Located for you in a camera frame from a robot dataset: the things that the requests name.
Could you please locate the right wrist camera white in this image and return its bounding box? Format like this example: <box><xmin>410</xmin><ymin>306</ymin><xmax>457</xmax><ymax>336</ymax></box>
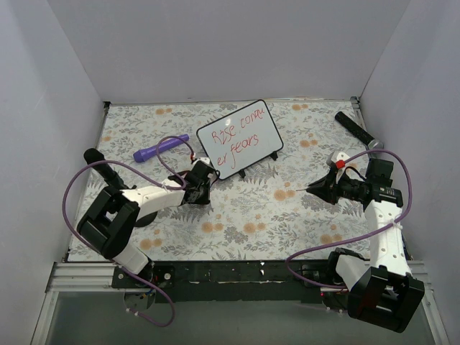
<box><xmin>326</xmin><ymin>151</ymin><xmax>350</xmax><ymax>175</ymax></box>

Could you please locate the wire whiteboard stand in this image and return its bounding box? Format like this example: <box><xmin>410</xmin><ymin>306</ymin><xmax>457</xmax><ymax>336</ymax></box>
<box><xmin>237</xmin><ymin>151</ymin><xmax>278</xmax><ymax>179</ymax></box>

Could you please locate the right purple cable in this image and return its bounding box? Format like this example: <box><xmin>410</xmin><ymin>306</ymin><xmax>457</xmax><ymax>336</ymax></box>
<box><xmin>285</xmin><ymin>149</ymin><xmax>413</xmax><ymax>292</ymax></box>

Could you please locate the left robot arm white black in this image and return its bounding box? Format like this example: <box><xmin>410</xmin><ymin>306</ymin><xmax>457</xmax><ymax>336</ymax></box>
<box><xmin>77</xmin><ymin>160</ymin><xmax>215</xmax><ymax>288</ymax></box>

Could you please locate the black microphone silver head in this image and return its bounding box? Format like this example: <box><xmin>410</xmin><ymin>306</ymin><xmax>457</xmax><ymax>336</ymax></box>
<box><xmin>334</xmin><ymin>111</ymin><xmax>384</xmax><ymax>150</ymax></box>

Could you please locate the black microphone on stand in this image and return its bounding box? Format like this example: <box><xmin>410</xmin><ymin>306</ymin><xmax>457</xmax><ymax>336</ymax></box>
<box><xmin>83</xmin><ymin>148</ymin><xmax>157</xmax><ymax>228</ymax></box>

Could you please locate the floral patterned table mat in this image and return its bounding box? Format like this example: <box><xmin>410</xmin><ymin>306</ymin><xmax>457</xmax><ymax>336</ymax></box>
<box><xmin>98</xmin><ymin>98</ymin><xmax>369</xmax><ymax>261</ymax></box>

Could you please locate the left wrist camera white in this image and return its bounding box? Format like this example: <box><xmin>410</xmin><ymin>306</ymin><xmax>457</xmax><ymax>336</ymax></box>
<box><xmin>191</xmin><ymin>154</ymin><xmax>220</xmax><ymax>178</ymax></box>

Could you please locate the small whiteboard black frame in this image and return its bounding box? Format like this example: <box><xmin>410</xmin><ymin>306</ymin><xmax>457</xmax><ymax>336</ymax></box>
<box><xmin>196</xmin><ymin>99</ymin><xmax>284</xmax><ymax>180</ymax></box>

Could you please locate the purple cable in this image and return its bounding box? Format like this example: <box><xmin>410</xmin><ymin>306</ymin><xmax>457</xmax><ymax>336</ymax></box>
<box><xmin>63</xmin><ymin>135</ymin><xmax>197</xmax><ymax>328</ymax></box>
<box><xmin>285</xmin><ymin>149</ymin><xmax>413</xmax><ymax>292</ymax></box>

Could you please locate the purple flashlight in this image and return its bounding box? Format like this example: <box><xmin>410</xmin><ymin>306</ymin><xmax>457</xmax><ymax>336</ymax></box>
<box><xmin>133</xmin><ymin>134</ymin><xmax>189</xmax><ymax>163</ymax></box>

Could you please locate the black base frame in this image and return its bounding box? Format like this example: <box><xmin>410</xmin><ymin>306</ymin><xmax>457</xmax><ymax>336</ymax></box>
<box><xmin>111</xmin><ymin>259</ymin><xmax>328</xmax><ymax>305</ymax></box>

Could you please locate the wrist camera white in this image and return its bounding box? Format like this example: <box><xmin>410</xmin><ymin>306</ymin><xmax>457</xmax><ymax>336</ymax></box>
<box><xmin>326</xmin><ymin>151</ymin><xmax>350</xmax><ymax>175</ymax></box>
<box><xmin>191</xmin><ymin>154</ymin><xmax>220</xmax><ymax>178</ymax></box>

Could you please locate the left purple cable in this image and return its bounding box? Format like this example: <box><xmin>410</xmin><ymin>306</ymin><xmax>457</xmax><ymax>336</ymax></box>
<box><xmin>63</xmin><ymin>135</ymin><xmax>197</xmax><ymax>328</ymax></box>

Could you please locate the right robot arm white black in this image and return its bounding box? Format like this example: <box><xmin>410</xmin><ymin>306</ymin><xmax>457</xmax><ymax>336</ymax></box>
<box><xmin>306</xmin><ymin>152</ymin><xmax>425</xmax><ymax>333</ymax></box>

